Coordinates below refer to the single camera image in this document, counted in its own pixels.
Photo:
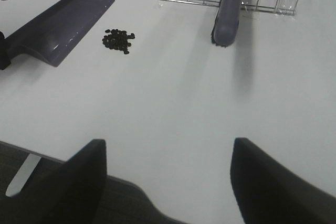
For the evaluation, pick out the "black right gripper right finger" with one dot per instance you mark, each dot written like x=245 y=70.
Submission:
x=268 y=192

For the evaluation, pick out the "pile of coffee beans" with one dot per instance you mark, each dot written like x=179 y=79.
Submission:
x=115 y=39

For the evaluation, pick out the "purple brush black bristles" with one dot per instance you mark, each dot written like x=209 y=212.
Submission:
x=226 y=23

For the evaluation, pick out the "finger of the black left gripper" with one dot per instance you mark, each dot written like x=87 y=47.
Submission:
x=5 y=60

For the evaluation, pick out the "purple plastic dustpan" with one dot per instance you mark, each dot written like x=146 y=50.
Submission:
x=53 y=34

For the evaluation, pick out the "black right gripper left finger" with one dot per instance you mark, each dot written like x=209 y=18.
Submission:
x=79 y=185

